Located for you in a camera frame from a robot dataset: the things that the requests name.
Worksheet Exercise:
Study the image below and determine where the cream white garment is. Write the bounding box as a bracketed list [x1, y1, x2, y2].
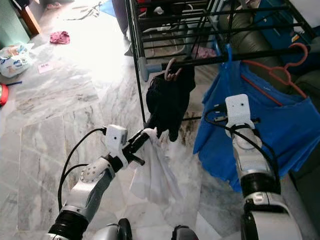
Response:
[129, 127, 183, 205]

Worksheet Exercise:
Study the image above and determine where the beige hanger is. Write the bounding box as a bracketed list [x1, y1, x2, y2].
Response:
[164, 57, 182, 82]

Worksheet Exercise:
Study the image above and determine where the orange hanger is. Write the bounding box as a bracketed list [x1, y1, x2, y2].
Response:
[240, 42, 310, 107]

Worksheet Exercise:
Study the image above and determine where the long black garment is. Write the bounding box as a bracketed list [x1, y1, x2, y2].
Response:
[146, 65, 197, 142]

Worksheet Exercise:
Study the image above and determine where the blue garment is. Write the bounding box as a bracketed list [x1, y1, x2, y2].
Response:
[193, 50, 320, 193]

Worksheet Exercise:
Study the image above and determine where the red blue backpack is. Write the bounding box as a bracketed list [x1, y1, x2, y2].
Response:
[0, 84, 10, 107]

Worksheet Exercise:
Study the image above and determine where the robot right leg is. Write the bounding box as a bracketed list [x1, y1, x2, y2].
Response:
[171, 225, 200, 240]

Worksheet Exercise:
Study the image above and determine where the white printed plastic bag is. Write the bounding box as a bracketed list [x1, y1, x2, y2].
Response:
[0, 42, 36, 77]

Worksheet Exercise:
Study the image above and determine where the white paper slip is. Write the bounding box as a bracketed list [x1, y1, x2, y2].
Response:
[38, 62, 55, 74]

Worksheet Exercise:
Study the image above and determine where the pink cloth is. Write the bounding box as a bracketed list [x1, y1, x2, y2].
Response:
[49, 31, 71, 45]

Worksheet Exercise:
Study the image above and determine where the green cabinet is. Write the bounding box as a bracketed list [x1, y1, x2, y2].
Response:
[0, 0, 31, 48]

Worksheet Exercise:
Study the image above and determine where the blue floor mat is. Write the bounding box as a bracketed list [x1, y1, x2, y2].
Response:
[99, 0, 117, 17]

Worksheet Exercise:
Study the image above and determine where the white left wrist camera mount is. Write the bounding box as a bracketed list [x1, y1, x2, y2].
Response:
[106, 125, 129, 157]

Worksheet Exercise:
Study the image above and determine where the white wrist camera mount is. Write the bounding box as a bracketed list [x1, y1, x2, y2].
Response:
[106, 125, 129, 157]
[224, 93, 256, 130]

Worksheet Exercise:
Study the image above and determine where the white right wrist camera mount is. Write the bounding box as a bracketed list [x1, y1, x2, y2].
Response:
[224, 93, 256, 130]

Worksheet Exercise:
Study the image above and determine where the brown wooden frame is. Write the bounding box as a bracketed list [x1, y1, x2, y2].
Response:
[20, 2, 42, 36]

